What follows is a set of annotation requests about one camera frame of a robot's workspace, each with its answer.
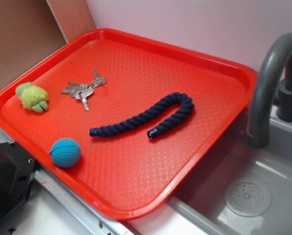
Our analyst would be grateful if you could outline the grey toy faucet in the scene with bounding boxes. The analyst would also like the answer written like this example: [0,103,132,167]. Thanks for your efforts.
[247,33,292,148]

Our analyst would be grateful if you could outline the silver key bunch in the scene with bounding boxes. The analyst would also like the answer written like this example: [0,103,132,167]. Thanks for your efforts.
[61,70,107,111]

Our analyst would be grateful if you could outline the blue textured ball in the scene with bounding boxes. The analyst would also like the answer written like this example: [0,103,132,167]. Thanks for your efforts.
[49,138,81,168]

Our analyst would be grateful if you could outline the brown cardboard panel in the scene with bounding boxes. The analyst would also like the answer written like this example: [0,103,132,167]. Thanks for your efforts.
[0,0,95,90]

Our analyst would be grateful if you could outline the dark blue rope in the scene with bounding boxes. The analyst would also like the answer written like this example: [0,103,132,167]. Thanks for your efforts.
[88,91,195,141]

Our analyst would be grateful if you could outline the grey plastic sink basin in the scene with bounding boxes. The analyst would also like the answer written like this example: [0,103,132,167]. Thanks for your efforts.
[168,111,292,235]

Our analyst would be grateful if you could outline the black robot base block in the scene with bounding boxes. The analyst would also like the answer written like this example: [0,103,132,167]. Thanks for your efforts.
[0,142,37,226]

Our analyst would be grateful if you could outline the green plush animal toy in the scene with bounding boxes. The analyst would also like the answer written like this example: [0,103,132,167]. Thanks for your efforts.
[16,82,49,113]

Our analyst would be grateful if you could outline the red plastic tray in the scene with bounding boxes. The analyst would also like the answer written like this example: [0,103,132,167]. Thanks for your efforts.
[0,29,257,220]

